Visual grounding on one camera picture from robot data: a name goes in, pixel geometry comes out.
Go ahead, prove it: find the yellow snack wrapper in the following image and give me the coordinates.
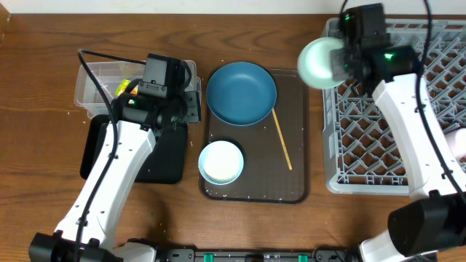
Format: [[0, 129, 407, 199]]
[[115, 79, 139, 96]]

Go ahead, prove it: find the mint green bowl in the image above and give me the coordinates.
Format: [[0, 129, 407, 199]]
[[297, 37, 344, 90]]

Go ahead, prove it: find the dark blue plate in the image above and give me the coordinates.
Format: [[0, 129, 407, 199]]
[[206, 62, 277, 126]]

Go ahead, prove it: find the light blue bowl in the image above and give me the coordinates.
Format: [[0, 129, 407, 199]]
[[198, 140, 245, 186]]

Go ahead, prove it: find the wooden chopstick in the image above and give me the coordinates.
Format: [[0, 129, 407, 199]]
[[272, 108, 293, 170]]

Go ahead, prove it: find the pink cup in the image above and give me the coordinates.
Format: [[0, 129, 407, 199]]
[[445, 128, 466, 161]]

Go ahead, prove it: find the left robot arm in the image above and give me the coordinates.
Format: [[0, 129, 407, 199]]
[[28, 54, 201, 261]]

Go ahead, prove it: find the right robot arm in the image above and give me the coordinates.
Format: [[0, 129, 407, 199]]
[[331, 4, 465, 261]]

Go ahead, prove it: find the grey dishwasher rack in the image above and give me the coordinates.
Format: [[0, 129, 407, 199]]
[[323, 20, 465, 196]]

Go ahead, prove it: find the clear plastic bin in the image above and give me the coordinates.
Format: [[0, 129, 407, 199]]
[[75, 60, 201, 125]]

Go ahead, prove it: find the black plastic tray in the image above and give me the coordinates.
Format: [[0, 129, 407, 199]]
[[80, 114, 188, 184]]

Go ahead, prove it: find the brown serving tray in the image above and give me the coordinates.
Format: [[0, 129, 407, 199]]
[[200, 69, 310, 204]]

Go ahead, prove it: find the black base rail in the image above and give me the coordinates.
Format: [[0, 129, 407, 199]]
[[157, 248, 360, 262]]

